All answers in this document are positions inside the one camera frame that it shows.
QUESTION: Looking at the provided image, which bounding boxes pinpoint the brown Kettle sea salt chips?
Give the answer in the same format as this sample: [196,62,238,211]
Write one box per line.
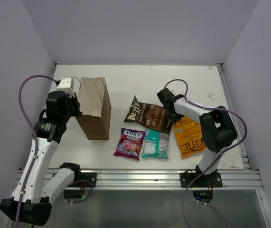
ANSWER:
[124,96,172,134]

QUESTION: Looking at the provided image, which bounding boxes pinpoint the brown paper bag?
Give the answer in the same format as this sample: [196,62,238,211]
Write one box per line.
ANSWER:
[76,77,112,140]

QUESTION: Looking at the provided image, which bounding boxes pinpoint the orange Kettle chips bag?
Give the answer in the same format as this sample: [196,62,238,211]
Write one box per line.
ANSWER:
[174,116,206,159]

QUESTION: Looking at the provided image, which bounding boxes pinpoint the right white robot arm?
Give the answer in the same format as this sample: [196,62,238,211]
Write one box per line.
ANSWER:
[157,88,238,187]

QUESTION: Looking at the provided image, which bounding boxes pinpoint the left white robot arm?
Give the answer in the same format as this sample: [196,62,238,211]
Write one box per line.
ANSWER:
[0,91,82,226]

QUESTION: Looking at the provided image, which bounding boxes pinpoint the teal candy bag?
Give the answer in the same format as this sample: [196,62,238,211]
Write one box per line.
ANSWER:
[142,128,169,159]

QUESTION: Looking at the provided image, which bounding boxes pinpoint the purple Fox's candy bag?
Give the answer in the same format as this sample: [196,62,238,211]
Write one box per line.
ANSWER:
[113,128,145,161]

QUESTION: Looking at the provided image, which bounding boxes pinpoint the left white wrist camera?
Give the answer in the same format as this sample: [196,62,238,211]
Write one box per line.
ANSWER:
[56,77,75,97]

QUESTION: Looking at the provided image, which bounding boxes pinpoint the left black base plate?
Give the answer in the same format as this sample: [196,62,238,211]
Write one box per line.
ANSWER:
[79,172,97,190]

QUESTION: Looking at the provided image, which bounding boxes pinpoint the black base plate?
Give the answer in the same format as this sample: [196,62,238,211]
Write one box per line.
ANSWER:
[179,170,223,188]
[79,172,97,190]

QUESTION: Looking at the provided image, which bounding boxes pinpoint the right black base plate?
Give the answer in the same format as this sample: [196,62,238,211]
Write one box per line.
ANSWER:
[179,170,223,188]

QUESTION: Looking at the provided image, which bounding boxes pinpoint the aluminium mounting rail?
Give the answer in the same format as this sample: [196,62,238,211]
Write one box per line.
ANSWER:
[81,169,263,190]

